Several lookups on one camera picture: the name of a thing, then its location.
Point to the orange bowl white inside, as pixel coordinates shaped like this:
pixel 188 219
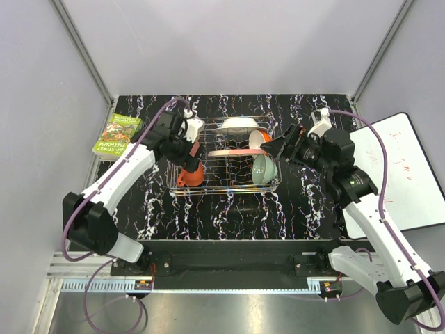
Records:
pixel 257 138

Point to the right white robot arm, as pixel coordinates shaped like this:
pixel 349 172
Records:
pixel 404 286

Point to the aluminium cable duct rail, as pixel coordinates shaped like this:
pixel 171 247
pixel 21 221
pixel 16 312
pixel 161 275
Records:
pixel 296 285

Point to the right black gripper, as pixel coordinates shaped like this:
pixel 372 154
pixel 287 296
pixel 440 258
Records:
pixel 297 136

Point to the pale green bowl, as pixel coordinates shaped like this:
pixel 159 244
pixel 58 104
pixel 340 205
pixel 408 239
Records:
pixel 264 170

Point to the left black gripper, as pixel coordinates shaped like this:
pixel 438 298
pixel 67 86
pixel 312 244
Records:
pixel 189 162

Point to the white grey-rimmed plate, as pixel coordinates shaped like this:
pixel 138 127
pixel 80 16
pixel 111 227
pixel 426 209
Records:
pixel 237 125

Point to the orange mug white inside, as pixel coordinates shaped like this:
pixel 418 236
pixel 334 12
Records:
pixel 191 179

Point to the whiteboard with red scribbles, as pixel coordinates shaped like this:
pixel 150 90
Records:
pixel 413 196

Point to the chrome wire dish rack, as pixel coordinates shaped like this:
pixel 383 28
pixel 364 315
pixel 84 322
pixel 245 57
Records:
pixel 228 173

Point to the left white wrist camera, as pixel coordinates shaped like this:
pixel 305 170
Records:
pixel 194 125

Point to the black marble pattern mat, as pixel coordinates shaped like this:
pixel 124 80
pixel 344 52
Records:
pixel 299 208

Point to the pink cream floral plate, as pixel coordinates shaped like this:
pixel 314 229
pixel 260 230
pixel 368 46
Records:
pixel 235 153

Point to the green paperback book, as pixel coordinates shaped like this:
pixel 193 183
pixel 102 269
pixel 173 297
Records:
pixel 116 136

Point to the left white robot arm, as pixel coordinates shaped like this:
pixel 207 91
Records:
pixel 88 216

